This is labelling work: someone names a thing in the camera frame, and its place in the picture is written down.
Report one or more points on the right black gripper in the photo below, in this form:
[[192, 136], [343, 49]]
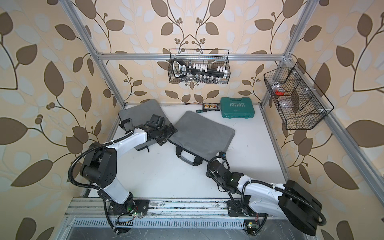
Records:
[[209, 173]]

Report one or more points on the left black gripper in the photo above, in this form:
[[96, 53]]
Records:
[[169, 133]]

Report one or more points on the grey laptop bag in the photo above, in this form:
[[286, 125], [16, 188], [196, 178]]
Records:
[[132, 122], [199, 139]]

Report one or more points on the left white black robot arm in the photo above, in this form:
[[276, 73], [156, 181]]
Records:
[[97, 167]]

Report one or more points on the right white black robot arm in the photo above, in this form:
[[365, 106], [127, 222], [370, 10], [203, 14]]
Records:
[[252, 197]]

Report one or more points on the black screwdriver bit set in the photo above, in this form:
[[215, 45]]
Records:
[[209, 107]]

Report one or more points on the green plastic tool case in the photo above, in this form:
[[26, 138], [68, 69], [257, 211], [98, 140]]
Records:
[[237, 108]]

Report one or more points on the red item in basket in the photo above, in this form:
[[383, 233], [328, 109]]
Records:
[[279, 92]]

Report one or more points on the black socket holder rail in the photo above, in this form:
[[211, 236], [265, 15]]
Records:
[[182, 68]]

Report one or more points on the back black wire basket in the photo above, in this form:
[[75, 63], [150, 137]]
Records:
[[217, 59]]

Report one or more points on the black wire basket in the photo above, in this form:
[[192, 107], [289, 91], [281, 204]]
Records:
[[304, 104], [217, 59]]

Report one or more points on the right black wire basket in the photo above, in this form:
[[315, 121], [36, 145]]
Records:
[[304, 104]]

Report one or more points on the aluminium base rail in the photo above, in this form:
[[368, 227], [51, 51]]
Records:
[[161, 213]]

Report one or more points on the aluminium frame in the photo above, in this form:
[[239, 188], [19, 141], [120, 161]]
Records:
[[317, 68]]

